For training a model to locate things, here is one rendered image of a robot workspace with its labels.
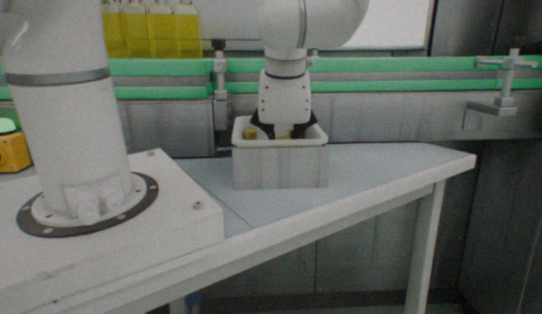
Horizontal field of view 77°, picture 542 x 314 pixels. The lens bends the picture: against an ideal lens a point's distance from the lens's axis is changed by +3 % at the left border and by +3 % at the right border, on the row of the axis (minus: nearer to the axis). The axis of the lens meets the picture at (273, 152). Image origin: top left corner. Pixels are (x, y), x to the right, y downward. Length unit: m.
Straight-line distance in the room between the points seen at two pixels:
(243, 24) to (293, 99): 0.44
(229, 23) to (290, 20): 0.54
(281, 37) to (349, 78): 0.42
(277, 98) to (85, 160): 0.34
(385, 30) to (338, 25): 0.58
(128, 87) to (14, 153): 0.25
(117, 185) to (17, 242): 0.11
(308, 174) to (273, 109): 0.14
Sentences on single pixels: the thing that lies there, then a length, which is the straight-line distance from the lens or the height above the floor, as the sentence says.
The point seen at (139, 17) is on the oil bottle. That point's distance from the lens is 0.90.
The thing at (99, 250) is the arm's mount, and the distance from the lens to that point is 0.39.
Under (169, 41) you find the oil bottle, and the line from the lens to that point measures 0.88.
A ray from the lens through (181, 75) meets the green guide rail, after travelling 0.77.
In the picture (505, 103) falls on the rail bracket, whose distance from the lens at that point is 0.93.
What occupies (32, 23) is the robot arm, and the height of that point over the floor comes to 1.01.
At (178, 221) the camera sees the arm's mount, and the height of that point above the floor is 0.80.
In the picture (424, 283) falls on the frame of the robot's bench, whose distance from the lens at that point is 1.05.
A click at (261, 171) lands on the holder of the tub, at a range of 0.59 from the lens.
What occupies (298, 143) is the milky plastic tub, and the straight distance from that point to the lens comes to 0.58.
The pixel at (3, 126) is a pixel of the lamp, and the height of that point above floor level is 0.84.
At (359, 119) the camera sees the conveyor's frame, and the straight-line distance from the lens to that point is 0.89.
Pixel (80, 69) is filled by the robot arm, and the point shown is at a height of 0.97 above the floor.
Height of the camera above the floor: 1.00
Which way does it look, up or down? 18 degrees down
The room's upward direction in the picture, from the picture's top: straight up
